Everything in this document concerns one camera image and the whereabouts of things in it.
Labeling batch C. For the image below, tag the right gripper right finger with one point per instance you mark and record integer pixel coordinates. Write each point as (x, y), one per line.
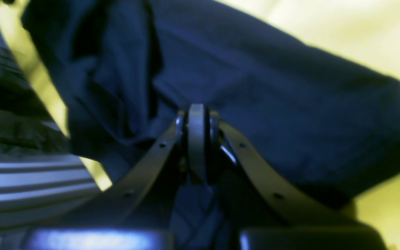
(269, 212)

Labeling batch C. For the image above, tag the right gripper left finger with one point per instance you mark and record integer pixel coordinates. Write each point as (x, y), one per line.
(134, 214)

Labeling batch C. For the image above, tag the dark navy T-shirt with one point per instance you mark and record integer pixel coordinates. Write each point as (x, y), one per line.
(125, 69)

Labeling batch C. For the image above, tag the yellow table cloth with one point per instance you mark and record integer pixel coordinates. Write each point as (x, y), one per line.
(364, 31)

